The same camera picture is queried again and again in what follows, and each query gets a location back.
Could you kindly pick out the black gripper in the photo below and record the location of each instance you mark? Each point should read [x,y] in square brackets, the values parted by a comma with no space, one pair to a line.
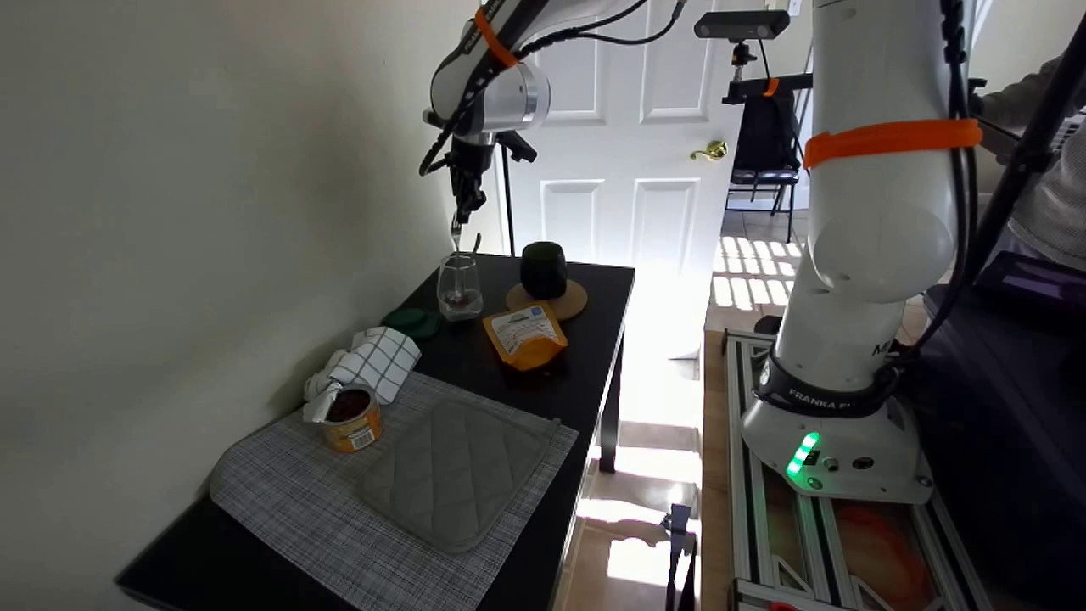
[467,174]

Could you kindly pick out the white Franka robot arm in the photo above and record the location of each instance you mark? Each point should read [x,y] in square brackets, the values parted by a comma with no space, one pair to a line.
[869,249]

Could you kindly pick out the black mug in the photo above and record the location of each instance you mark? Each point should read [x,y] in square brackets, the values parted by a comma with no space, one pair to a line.
[544,273]

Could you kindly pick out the small orange cup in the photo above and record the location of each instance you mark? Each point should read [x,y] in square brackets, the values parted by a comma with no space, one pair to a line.
[359,430]

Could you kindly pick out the thin black stand pole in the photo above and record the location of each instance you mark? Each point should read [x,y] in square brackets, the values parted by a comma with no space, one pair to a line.
[509,207]

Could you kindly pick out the green lid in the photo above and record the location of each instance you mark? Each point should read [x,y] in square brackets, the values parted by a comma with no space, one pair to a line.
[415,321]

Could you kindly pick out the orange dried mango packet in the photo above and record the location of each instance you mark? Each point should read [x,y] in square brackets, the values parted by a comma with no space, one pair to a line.
[526,338]

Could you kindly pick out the round cork coaster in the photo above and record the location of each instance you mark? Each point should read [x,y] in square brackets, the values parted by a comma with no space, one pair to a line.
[571,306]

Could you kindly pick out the white checkered dish towel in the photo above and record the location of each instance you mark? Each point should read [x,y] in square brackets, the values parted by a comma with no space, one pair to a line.
[373,361]

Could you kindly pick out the white panel door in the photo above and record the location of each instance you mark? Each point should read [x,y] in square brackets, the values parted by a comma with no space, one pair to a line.
[632,137]

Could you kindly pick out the black side table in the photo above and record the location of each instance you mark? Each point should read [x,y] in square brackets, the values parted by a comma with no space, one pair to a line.
[589,374]

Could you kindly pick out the grey quilted pot holder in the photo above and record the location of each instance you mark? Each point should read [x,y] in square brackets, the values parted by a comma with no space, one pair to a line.
[454,476]

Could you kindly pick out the brass door knob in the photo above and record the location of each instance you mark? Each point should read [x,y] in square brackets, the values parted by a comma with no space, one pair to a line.
[709,150]

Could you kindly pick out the grey woven placemat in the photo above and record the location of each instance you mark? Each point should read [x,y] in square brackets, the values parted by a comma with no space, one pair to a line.
[294,496]

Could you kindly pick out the black chair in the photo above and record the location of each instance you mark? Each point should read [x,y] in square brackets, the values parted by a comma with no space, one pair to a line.
[768,137]

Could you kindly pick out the wooden platform board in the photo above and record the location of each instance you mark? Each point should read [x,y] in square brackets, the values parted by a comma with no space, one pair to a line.
[713,476]

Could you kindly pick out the small black floor stand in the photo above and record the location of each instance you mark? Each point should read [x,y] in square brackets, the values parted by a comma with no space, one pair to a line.
[679,553]

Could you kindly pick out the black tripod leg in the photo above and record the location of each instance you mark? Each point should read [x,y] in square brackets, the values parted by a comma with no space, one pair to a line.
[1023,157]

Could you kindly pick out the person in grey clothes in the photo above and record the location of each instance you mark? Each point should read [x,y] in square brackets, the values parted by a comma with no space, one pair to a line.
[1048,192]

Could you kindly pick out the dark blue fabric seat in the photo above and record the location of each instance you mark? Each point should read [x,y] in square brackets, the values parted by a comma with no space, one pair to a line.
[1005,452]

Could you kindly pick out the black stereo camera on tripod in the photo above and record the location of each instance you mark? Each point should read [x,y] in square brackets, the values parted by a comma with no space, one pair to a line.
[742,25]

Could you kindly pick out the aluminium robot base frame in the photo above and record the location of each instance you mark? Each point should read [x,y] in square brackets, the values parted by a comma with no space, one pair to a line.
[791,544]

